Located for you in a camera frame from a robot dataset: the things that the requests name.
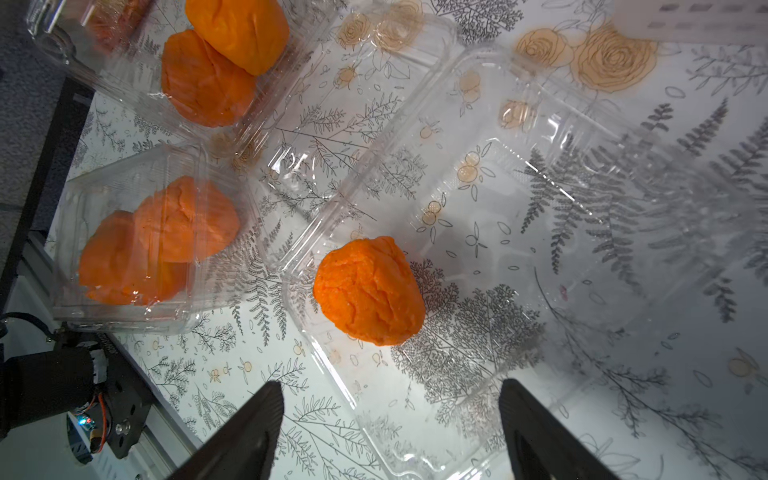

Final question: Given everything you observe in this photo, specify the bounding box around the orange fruit one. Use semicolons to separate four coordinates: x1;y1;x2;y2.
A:
133;176;241;263

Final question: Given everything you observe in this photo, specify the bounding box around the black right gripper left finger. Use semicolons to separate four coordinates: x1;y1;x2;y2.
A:
170;381;284;480

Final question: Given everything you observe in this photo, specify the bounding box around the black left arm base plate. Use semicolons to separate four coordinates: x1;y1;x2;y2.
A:
55;331;155;459

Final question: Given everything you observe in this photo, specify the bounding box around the orange fruit five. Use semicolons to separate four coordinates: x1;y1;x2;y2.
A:
185;0;290;76

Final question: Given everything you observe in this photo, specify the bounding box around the orange fruit four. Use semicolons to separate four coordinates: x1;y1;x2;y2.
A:
313;236;426;346

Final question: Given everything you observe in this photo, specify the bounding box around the white plastic perforated basket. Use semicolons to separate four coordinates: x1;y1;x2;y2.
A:
611;0;767;45

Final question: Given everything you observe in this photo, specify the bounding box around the orange fruit two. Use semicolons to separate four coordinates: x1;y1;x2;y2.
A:
78;210;188;306

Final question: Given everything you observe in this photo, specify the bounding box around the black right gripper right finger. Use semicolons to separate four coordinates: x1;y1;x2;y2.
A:
498;379;617;480

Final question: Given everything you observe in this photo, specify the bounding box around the floral patterned table cloth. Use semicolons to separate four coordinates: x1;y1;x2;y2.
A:
71;1;767;479

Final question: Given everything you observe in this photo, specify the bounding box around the orange fruit six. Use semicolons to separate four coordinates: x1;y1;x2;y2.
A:
161;29;255;128

